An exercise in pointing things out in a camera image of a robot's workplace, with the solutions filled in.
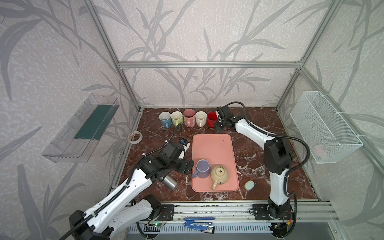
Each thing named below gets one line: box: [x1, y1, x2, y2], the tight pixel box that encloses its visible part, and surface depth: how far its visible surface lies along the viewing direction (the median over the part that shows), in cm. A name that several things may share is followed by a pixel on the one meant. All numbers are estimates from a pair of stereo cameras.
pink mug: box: [183, 108, 196, 128], surface depth 104 cm
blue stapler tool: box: [183, 217, 216, 234], surface depth 71 cm
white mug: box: [195, 111, 208, 128], surface depth 106 cm
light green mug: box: [171, 111, 183, 127], surface depth 106 cm
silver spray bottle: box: [160, 174, 179, 191], surface depth 82 cm
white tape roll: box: [127, 131, 143, 145], surface depth 103 cm
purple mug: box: [192, 159, 210, 179], surface depth 82 cm
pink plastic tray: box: [191, 134, 240, 193], surface depth 93 cm
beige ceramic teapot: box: [210, 165, 229, 191], surface depth 80 cm
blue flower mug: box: [158, 111, 172, 129], surface depth 105 cm
